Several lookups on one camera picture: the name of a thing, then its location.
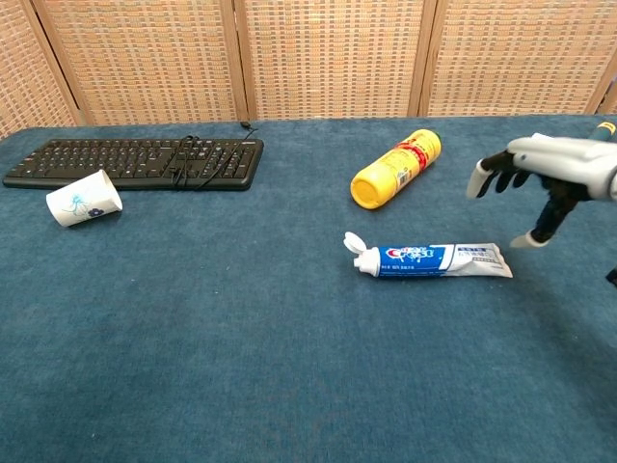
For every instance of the blue tablecloth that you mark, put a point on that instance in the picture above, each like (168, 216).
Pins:
(241, 337)

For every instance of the blue white toothpaste tube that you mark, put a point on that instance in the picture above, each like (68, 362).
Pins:
(414, 260)

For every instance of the yellow plastic bottle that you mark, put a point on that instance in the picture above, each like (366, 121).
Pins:
(395, 169)

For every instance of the black computer keyboard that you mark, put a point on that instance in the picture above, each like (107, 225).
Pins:
(96, 159)

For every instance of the white paper cup blue print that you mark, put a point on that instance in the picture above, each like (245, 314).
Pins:
(84, 200)

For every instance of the teal and yellow small object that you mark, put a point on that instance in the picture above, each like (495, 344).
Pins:
(603, 131)

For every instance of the right robot hand grey black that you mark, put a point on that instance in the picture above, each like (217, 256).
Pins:
(559, 154)

